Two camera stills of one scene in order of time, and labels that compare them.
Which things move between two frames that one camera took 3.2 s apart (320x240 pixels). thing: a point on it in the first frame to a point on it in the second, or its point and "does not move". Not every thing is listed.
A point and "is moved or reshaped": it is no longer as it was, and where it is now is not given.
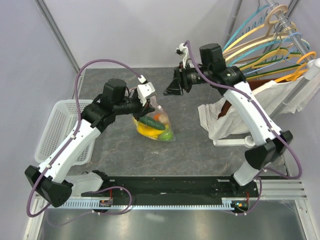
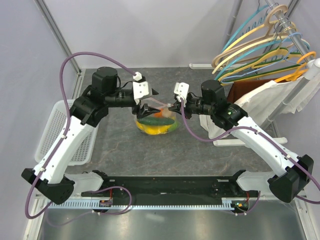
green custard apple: x=167 y=135 to x=175 y=126
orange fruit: x=156 y=117 is moved or reshaped
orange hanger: x=300 y=70 does not move
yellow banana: x=150 y=132 is moved or reshaped
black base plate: x=175 y=188 does not move
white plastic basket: x=64 y=115 does not move
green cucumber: x=151 y=122 is moved or reshaped
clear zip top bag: x=155 y=125 is moved or reshaped
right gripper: x=174 y=88 to x=177 y=107
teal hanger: x=267 y=47 does not move
